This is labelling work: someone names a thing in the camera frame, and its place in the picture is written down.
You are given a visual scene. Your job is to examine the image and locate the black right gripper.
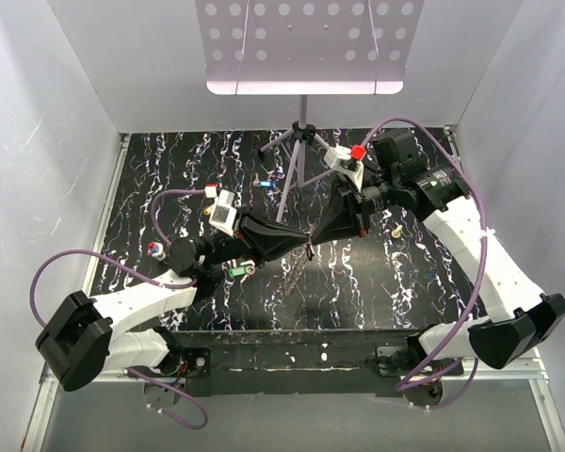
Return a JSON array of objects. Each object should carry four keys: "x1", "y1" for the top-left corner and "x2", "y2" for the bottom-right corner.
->
[{"x1": 309, "y1": 171, "x2": 397, "y2": 245}]

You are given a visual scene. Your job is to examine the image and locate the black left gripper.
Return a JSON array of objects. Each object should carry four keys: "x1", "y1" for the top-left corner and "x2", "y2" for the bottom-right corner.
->
[{"x1": 207, "y1": 204, "x2": 309, "y2": 269}]

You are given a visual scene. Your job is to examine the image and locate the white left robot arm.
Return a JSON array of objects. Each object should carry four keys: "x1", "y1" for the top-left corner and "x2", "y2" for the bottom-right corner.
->
[{"x1": 36, "y1": 207, "x2": 309, "y2": 392}]

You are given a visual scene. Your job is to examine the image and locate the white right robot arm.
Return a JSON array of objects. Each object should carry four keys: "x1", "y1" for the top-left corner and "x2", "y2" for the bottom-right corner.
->
[{"x1": 311, "y1": 130, "x2": 565, "y2": 375}]

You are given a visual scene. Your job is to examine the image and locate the key with green tag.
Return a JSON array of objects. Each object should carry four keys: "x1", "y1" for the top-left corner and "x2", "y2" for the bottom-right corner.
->
[{"x1": 228, "y1": 263, "x2": 255, "y2": 281}]

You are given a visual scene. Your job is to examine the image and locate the small beige peg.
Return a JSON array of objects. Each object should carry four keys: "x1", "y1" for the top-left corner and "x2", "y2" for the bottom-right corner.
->
[{"x1": 391, "y1": 225, "x2": 403, "y2": 239}]

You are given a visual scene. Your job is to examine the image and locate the key with blue tag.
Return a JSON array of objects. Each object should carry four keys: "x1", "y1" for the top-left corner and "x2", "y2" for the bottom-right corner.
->
[{"x1": 252, "y1": 173, "x2": 276, "y2": 189}]

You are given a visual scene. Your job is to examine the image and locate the white perforated music stand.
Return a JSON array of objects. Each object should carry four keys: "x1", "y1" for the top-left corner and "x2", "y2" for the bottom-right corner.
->
[{"x1": 195, "y1": 1, "x2": 424, "y2": 193}]

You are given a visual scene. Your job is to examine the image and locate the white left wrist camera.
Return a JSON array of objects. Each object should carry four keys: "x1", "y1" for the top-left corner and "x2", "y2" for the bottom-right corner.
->
[{"x1": 204, "y1": 185, "x2": 237, "y2": 236}]

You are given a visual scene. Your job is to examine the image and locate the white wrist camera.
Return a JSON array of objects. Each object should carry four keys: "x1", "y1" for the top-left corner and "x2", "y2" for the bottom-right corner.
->
[
  {"x1": 324, "y1": 145, "x2": 366, "y2": 192},
  {"x1": 204, "y1": 185, "x2": 237, "y2": 236}
]

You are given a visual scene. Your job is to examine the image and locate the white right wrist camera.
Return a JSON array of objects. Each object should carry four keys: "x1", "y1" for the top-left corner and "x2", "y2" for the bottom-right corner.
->
[{"x1": 324, "y1": 145, "x2": 366, "y2": 192}]

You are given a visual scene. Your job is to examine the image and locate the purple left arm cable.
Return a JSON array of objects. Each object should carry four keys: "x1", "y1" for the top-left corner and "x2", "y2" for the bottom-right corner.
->
[{"x1": 29, "y1": 187, "x2": 218, "y2": 430}]

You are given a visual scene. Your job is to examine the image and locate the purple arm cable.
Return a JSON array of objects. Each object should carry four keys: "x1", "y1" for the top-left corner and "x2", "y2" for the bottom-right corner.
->
[
  {"x1": 29, "y1": 187, "x2": 218, "y2": 430},
  {"x1": 357, "y1": 116, "x2": 489, "y2": 409}
]

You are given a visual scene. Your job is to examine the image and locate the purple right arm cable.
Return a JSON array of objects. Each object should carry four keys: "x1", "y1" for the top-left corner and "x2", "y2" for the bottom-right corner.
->
[{"x1": 357, "y1": 116, "x2": 489, "y2": 409}]

